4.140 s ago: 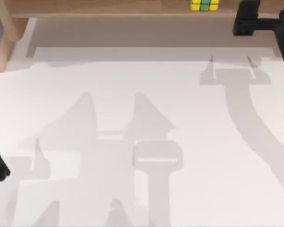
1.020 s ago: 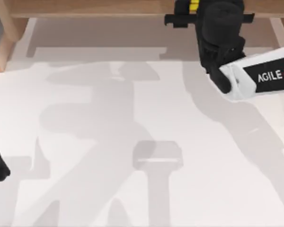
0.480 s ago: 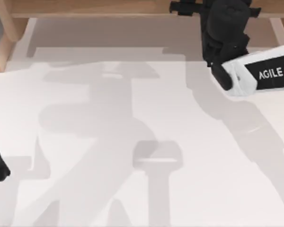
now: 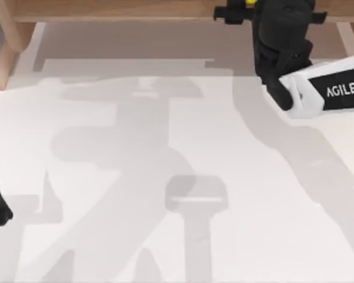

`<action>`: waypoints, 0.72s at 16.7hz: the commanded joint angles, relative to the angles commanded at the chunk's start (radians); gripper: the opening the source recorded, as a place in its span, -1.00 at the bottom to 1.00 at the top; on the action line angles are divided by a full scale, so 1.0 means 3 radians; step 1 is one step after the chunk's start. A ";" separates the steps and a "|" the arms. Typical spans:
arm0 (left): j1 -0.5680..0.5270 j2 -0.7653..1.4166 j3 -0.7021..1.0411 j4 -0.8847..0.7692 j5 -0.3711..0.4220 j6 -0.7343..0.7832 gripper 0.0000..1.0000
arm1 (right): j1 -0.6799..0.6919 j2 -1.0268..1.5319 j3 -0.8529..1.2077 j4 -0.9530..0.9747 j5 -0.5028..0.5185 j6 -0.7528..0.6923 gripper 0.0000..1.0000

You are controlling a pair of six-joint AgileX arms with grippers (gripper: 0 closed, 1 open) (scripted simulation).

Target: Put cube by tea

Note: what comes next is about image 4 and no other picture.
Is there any wooden cupboard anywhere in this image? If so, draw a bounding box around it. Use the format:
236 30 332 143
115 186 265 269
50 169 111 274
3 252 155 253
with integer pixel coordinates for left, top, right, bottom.
6 0 354 72

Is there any pale wooden drawer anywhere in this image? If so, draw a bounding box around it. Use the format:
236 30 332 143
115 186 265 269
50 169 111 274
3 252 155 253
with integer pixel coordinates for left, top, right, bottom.
0 0 37 91

